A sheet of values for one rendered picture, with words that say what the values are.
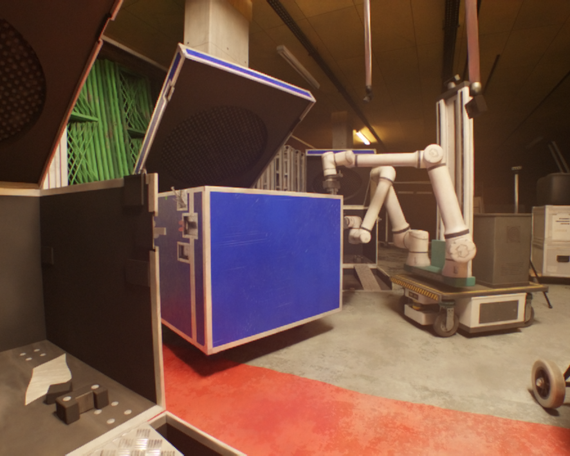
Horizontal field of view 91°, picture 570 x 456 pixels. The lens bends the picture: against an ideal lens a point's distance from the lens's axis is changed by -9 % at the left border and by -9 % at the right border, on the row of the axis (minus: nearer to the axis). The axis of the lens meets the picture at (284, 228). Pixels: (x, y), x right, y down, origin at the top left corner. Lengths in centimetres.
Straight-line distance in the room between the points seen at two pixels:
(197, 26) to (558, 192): 436
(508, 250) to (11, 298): 297
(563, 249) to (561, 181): 80
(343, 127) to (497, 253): 565
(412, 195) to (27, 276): 772
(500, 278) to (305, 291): 139
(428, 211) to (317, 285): 671
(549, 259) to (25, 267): 479
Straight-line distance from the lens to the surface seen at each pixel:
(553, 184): 465
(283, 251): 175
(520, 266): 269
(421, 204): 840
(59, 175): 308
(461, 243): 207
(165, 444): 112
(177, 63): 194
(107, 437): 116
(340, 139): 754
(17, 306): 195
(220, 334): 160
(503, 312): 254
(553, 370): 172
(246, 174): 275
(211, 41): 332
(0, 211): 188
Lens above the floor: 82
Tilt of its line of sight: 2 degrees down
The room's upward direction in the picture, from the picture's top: straight up
